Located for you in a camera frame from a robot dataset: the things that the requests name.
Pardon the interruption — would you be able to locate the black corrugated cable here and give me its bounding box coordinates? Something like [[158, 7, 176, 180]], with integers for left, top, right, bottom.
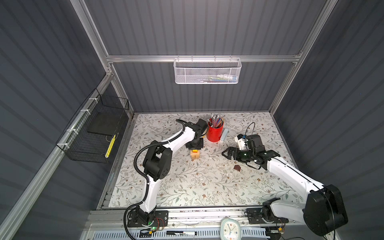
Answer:
[[123, 119, 188, 240]]

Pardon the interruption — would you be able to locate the black foam pad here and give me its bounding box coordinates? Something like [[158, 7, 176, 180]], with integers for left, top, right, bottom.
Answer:
[[87, 113, 122, 137]]

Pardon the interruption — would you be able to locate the bundle of pens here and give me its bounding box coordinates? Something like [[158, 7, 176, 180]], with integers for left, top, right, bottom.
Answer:
[[209, 114, 224, 129]]

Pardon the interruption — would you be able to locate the black marker pen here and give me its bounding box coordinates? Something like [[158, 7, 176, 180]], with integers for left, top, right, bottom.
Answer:
[[166, 231, 197, 236]]

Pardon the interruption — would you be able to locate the ridged wooden block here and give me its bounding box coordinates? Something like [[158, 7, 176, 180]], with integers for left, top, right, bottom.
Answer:
[[190, 150, 200, 160]]

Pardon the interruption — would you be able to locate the black wire basket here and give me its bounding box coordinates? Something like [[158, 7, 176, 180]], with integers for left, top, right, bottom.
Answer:
[[57, 90, 130, 164]]

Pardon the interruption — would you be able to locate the red pen cup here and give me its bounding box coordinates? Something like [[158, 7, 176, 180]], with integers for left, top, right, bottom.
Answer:
[[207, 119, 224, 143]]

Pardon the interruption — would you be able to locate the yellow highlighter pen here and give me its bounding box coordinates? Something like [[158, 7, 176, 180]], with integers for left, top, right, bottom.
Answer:
[[105, 135, 117, 159]]

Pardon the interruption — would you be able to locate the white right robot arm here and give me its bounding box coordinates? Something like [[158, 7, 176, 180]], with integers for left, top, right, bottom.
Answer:
[[222, 135, 349, 236]]

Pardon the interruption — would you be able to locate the white wire basket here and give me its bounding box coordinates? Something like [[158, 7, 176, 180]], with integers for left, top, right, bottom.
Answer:
[[173, 58, 242, 85]]

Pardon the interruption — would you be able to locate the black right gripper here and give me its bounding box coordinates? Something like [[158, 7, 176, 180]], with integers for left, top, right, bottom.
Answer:
[[221, 146, 254, 162]]

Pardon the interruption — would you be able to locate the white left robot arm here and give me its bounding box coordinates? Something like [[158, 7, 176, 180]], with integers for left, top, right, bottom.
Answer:
[[133, 119, 208, 226]]

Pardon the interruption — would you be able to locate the grey flat eraser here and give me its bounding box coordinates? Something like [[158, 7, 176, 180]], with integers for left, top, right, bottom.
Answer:
[[220, 128, 229, 142]]

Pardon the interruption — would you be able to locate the white analog clock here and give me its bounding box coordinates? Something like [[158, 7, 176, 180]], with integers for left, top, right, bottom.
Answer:
[[220, 218, 242, 240]]

